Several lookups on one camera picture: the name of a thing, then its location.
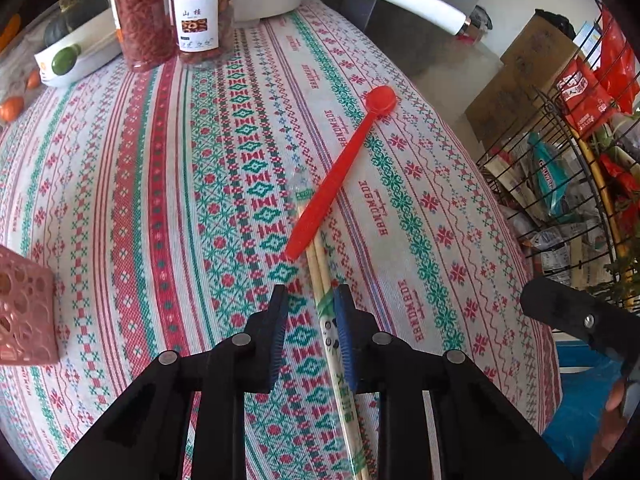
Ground cardboard box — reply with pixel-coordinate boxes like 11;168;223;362
465;9;577;146

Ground red plastic bag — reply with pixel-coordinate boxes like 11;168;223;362
554;2;639;140

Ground green leafy vegetables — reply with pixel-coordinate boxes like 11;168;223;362
587;255;639;312

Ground small green lime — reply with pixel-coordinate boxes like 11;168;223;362
51;44;81;76

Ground pink perforated utensil holder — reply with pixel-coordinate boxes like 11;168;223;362
0;246;58;366

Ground grey refrigerator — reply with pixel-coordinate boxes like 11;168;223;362
321;0;492;75

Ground dark green squash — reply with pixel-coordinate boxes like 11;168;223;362
43;0;110;48

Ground hawthorn slice jar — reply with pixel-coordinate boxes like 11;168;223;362
169;0;234;70

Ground red plastic spoon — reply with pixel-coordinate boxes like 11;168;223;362
284;86;397;261

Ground patterned tablecloth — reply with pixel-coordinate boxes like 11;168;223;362
1;0;562;479

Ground panda chopsticks pair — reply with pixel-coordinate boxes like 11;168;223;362
292;167;371;480

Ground goji berry jar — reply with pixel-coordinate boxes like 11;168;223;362
112;0;176;73

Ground black wire rack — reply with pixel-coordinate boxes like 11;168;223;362
474;0;640;306

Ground person hand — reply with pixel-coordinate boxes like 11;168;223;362
582;378;627;479

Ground white ceramic bowl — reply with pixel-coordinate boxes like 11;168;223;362
35;9;122;88

